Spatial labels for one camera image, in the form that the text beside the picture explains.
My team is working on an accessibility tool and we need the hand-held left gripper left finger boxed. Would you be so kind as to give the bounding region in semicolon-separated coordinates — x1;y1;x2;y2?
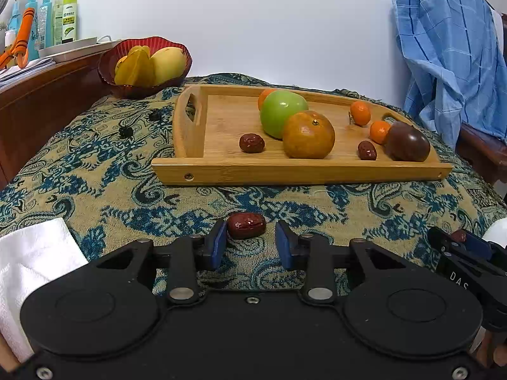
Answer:
95;219;228;306

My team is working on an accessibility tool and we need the green and white bottle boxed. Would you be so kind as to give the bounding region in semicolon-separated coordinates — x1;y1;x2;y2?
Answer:
61;0;79;45

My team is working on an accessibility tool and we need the blue striped cloth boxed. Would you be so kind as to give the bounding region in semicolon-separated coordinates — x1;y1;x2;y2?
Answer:
392;0;507;149

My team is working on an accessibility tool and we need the small orange kumquat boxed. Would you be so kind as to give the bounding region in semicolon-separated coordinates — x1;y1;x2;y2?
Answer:
257;89;278;111
369;121;393;145

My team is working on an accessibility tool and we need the blue spray bottle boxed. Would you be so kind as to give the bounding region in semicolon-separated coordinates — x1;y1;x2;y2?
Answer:
24;0;41;54
40;0;54;48

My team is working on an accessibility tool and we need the blue patterned blanket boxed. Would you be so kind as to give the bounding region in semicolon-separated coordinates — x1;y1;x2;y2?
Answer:
0;72;507;297

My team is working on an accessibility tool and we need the white towel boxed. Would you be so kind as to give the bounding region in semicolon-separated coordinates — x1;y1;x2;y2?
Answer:
482;218;507;248
0;218;88;361

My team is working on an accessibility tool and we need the yellow mango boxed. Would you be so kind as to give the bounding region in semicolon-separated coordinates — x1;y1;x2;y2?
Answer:
150;46;187;86

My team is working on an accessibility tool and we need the green apple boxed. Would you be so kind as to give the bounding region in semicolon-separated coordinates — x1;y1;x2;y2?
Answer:
260;90;310;140

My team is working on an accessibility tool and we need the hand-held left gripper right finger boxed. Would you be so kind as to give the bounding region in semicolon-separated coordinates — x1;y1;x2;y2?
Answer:
275;219;414;306

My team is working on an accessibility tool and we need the large orange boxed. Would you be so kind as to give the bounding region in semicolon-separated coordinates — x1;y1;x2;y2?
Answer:
282;111;336;160

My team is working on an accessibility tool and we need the yellow starfruit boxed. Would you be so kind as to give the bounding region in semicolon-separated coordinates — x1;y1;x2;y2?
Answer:
115;45;156;87

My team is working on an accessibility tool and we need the pale green bottle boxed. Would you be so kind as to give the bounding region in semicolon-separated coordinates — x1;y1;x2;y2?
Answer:
53;0;64;47

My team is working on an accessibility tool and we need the dark brown round fruit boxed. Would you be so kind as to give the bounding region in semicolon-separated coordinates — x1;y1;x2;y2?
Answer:
385;121;431;162

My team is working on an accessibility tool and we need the red fruit bowl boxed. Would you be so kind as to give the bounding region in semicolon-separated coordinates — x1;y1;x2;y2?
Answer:
98;36;193;99

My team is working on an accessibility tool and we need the white flat tray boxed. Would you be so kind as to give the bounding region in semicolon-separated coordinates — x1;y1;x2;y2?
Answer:
37;36;99;64

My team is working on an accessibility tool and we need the orange cord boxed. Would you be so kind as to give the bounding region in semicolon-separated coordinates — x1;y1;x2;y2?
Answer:
0;8;37;70

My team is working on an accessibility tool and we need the stack of papers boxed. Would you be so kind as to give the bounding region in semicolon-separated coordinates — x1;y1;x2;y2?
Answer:
0;57;55;86

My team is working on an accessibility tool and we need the kumquat with stem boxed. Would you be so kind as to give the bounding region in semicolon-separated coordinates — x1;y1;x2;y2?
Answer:
349;101;372;126

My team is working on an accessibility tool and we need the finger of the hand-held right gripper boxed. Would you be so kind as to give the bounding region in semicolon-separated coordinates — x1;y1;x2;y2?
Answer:
460;232;507;269
427;225;463;261

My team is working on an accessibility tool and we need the white cloth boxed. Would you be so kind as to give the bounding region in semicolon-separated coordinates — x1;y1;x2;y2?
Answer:
490;8;504;44

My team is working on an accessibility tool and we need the wooden cabinet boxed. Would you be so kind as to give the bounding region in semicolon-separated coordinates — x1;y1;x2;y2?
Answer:
0;49;115;191

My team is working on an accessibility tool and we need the wooden tray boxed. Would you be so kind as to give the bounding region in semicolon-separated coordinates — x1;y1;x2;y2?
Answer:
151;84;453;186

